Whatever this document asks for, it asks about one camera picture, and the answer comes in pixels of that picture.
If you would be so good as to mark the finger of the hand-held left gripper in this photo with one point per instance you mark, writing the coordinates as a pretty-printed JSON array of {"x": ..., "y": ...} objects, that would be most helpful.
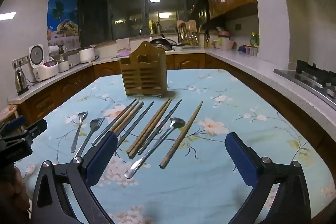
[
  {"x": 15, "y": 123},
  {"x": 38, "y": 127}
]

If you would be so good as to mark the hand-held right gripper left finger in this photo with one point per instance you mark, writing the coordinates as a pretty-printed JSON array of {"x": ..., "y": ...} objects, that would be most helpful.
[{"x": 102, "y": 158}]

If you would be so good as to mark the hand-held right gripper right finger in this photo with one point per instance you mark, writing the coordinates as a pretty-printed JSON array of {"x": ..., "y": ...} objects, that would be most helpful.
[{"x": 241, "y": 158}]

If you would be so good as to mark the small steel spoon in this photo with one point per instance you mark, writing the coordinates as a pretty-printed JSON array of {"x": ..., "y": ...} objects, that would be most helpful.
[{"x": 78, "y": 129}]

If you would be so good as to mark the long steel spoon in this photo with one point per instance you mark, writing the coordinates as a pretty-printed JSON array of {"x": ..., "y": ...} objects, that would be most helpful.
[{"x": 177, "y": 123}]

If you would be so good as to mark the wooden slatted utensil holder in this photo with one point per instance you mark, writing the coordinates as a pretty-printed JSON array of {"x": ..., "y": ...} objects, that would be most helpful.
[{"x": 143, "y": 74}]

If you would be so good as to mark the person's left hand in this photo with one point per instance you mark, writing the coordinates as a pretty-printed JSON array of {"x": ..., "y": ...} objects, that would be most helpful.
[{"x": 13, "y": 192}]

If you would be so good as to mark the small wooden stool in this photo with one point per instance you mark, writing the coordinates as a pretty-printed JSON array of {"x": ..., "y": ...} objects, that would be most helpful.
[{"x": 8, "y": 109}]

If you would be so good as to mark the steel fork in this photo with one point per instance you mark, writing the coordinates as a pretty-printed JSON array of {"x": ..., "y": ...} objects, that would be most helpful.
[{"x": 95, "y": 123}]

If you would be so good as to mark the steel electric kettle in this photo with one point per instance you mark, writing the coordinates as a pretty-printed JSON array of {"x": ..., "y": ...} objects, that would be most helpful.
[{"x": 21, "y": 82}]

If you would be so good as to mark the floral blue tablecloth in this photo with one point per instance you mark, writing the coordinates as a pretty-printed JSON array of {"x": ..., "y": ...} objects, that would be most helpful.
[{"x": 197, "y": 187}]

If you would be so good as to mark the white and red cooker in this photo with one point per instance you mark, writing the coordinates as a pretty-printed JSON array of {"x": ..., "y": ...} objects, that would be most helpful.
[{"x": 46, "y": 70}]

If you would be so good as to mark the small white pot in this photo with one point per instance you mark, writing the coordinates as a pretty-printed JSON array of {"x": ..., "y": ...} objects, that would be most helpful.
[{"x": 63, "y": 65}]

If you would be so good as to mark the paper towel roll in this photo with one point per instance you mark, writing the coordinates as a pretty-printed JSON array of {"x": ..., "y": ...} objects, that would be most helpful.
[{"x": 53, "y": 50}]

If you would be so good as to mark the white cylindrical appliance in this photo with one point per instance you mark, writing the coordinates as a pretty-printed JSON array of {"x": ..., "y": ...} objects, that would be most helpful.
[{"x": 86, "y": 56}]

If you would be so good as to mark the gas stove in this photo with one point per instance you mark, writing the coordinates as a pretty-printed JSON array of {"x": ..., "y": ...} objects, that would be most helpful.
[{"x": 309, "y": 77}]

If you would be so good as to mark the purple cloth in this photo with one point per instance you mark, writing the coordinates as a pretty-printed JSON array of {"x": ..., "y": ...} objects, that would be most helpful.
[{"x": 124, "y": 52}]

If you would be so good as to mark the white hanging towel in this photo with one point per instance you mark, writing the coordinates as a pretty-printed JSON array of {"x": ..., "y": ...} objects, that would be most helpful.
[{"x": 122, "y": 44}]

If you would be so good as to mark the pink lidded container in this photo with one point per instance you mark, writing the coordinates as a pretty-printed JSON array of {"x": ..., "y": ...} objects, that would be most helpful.
[{"x": 224, "y": 41}]

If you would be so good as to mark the green bottle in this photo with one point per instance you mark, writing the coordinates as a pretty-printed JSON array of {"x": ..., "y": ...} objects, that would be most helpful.
[{"x": 254, "y": 40}]

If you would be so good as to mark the black wok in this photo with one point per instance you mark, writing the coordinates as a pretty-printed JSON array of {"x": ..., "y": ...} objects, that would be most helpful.
[{"x": 160, "y": 43}]

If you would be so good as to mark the countertop utensil rack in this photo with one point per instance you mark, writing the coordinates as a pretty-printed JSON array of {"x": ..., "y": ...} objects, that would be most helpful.
[{"x": 186, "y": 35}]

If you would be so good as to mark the yellow bottle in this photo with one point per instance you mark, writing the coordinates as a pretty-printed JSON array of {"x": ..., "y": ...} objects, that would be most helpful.
[{"x": 151, "y": 28}]

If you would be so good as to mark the dark glass window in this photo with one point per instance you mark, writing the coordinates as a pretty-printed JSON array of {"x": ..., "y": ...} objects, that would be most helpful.
[{"x": 126, "y": 8}]

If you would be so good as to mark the wall power outlet strip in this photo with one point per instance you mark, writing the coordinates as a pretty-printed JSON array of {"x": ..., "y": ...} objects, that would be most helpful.
[{"x": 19, "y": 61}]

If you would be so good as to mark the fruit and beach wall poster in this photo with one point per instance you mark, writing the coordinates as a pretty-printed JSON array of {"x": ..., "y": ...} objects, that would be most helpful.
[{"x": 63, "y": 16}]

